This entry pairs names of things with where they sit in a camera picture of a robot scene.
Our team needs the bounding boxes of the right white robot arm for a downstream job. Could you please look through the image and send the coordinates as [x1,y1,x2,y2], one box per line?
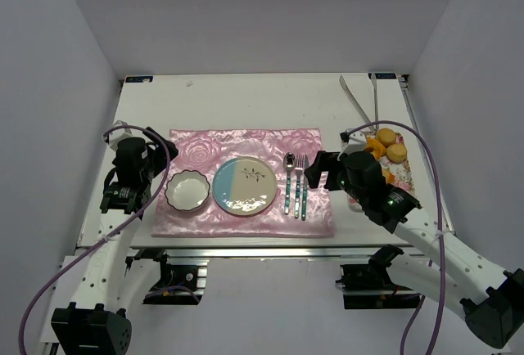
[305,151,523,349]

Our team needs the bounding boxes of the blue and beige plate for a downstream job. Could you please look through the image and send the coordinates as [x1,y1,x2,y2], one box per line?
[212,156,278,217]

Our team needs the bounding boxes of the metal tongs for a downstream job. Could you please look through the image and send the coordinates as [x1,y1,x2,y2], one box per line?
[338,74,380,126]

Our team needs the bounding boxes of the round yellow bun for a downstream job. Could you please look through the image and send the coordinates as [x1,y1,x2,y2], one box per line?
[376,128,397,147]
[386,143,408,164]

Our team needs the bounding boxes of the aluminium frame rail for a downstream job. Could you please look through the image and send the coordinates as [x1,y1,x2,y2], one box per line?
[77,244,455,264]

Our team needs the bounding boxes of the knife with patterned handle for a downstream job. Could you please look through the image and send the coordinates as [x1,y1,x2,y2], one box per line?
[300,155,309,221]

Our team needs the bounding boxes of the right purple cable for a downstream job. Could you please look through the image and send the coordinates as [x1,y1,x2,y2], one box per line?
[340,120,447,355]

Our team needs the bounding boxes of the purple cable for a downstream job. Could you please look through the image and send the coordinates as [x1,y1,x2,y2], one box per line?
[340,120,447,355]
[17,124,173,355]

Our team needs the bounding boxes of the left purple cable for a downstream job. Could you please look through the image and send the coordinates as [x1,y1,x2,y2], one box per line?
[17,124,173,355]

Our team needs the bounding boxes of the right blue table label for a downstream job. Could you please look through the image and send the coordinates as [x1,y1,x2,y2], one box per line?
[368,73,397,79]

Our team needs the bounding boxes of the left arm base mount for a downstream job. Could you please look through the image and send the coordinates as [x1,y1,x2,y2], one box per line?
[126,249,207,305]

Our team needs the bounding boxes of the fork with patterned handle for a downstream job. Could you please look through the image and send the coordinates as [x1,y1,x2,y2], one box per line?
[294,155,305,219]

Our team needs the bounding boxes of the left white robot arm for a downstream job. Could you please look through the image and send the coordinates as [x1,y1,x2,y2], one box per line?
[51,125,178,354]

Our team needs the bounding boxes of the orange glazed donut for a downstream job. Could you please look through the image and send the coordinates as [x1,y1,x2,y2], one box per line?
[364,137,386,160]

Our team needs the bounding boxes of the pink satin placemat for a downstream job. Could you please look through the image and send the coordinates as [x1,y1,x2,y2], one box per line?
[151,128,334,238]

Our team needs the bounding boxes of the white scalloped bowl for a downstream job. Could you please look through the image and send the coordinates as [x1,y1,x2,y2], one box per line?
[165,170,210,212]

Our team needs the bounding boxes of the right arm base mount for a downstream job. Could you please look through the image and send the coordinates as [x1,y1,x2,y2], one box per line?
[335,245,421,310]

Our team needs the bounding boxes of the spoon with patterned handle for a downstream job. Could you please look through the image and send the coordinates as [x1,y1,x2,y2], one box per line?
[283,152,296,215]

